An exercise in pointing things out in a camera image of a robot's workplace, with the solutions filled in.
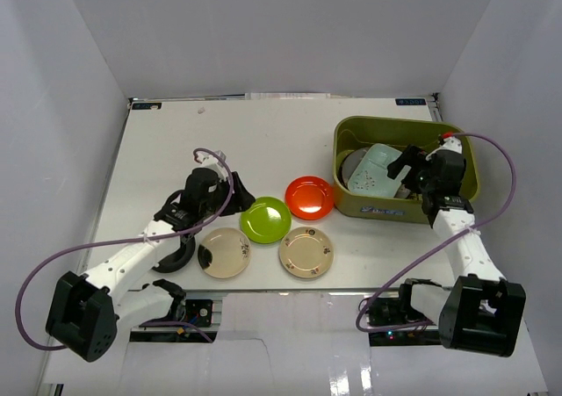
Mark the light blue rectangular dish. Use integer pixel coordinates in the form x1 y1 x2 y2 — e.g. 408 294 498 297
347 143 412 194

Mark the lime green round plate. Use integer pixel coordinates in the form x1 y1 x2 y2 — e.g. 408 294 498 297
240 196 292 244

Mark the grey reindeer plate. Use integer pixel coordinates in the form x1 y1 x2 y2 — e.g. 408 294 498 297
340 148 414 199

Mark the cream plate with black patch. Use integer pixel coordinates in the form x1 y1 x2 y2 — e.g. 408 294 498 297
197 227 251 279

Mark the cream floral plate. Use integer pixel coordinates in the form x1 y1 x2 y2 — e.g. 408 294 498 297
278 227 335 280

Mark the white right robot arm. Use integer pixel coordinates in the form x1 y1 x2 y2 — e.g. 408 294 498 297
387 138 526 357

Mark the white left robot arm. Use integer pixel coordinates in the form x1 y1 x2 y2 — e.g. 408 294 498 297
46 168 255 362

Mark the olive green plastic bin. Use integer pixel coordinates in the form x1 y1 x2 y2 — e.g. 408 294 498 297
333 116 479 224

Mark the right blue table label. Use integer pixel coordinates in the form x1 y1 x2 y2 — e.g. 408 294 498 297
395 98 427 106

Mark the blue table label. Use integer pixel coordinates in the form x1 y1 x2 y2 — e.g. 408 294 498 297
131 102 162 111
395 98 427 106

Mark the orange round plate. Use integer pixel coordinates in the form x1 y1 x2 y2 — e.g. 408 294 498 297
285 176 334 221

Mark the black round plate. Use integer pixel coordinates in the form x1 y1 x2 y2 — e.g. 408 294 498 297
152 237 196 274

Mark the left blue table label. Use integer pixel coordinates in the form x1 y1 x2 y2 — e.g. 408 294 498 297
131 102 162 111

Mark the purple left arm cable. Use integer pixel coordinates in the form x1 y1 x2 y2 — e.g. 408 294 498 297
15 147 234 352

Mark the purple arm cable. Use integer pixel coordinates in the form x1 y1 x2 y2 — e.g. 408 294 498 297
15 147 234 352
354 133 517 335

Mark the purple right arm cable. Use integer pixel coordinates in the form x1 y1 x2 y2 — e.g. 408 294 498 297
354 133 517 335

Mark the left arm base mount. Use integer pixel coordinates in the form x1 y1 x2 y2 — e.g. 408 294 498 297
130 299 217 343

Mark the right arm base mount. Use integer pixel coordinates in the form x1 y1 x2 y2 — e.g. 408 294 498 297
366 278 441 348

